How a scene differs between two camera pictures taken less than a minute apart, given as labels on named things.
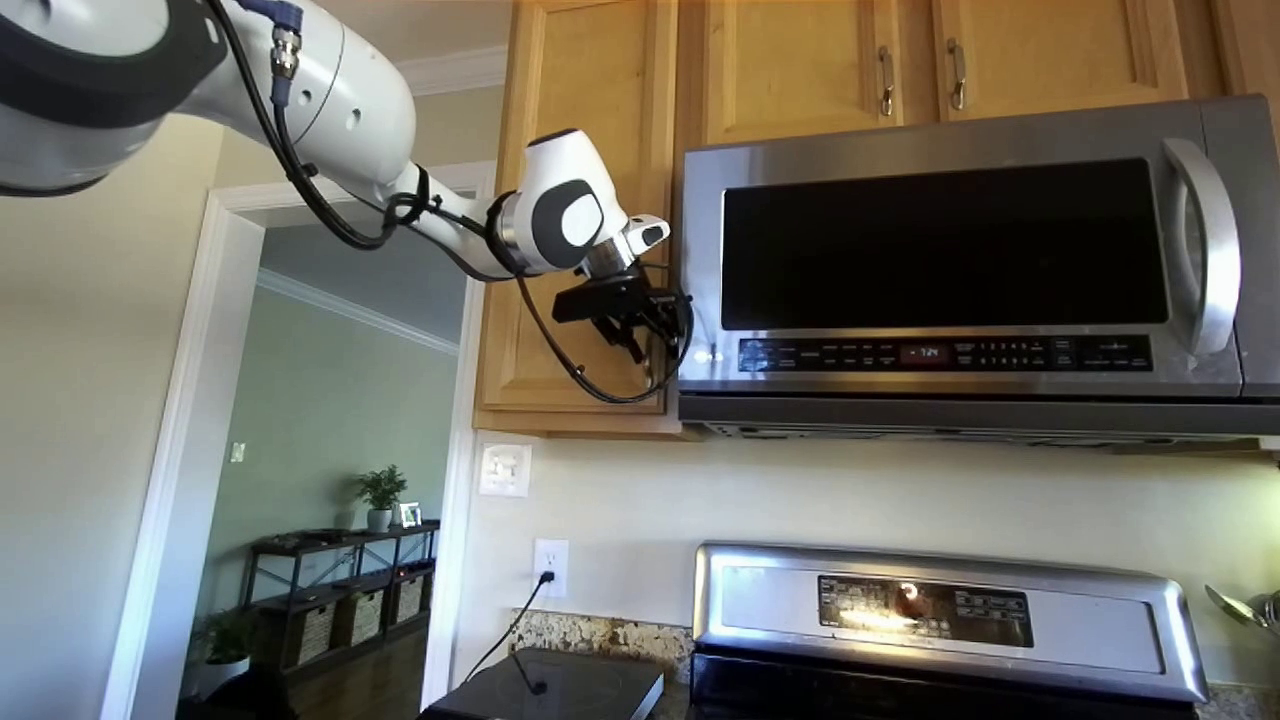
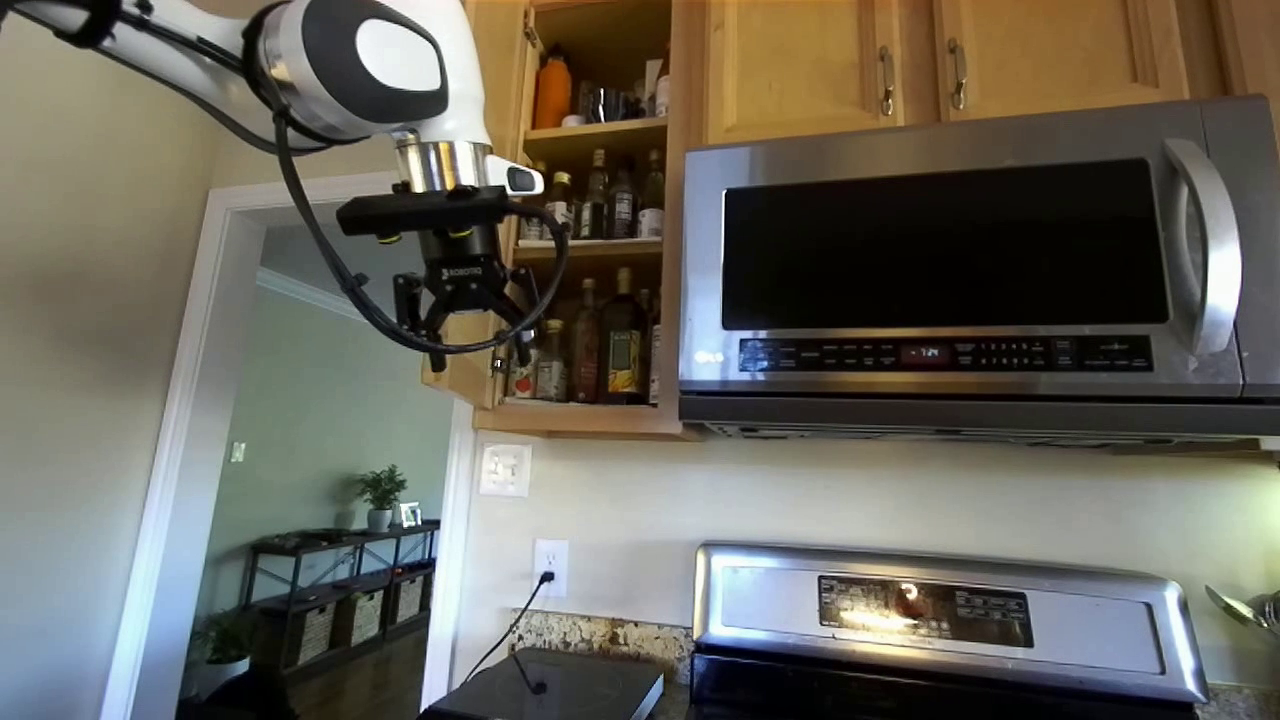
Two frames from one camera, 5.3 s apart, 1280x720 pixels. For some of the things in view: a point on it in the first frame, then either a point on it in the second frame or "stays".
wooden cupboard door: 800,69 stays
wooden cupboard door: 606,69 → 474,369
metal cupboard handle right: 959,73 stays
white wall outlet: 554,553 stays
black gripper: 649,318 → 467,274
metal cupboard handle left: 887,83 stays
